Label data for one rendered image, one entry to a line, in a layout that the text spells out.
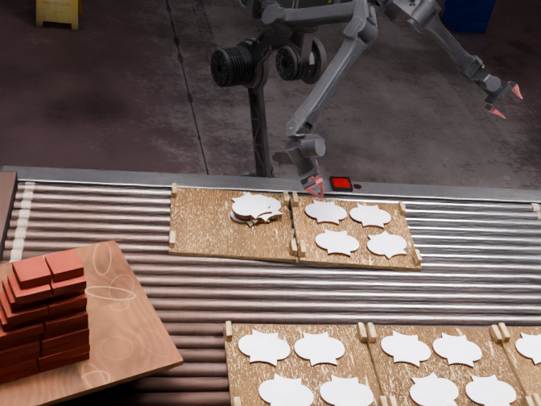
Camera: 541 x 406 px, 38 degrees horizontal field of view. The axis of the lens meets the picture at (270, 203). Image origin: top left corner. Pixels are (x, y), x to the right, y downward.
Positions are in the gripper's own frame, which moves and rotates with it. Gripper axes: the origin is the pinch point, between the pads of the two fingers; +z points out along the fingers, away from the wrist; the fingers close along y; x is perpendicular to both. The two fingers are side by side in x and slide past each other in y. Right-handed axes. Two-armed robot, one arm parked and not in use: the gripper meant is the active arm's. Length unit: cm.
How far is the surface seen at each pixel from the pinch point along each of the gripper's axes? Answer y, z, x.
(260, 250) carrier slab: -19.5, -1.0, 23.8
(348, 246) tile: -16.2, 15.2, -1.0
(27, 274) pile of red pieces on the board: -81, -66, 53
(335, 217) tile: -0.8, 13.3, 0.0
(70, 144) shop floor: 183, 17, 138
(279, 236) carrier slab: -11.6, 2.8, 17.7
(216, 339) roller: -57, -7, 38
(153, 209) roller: 2, -21, 52
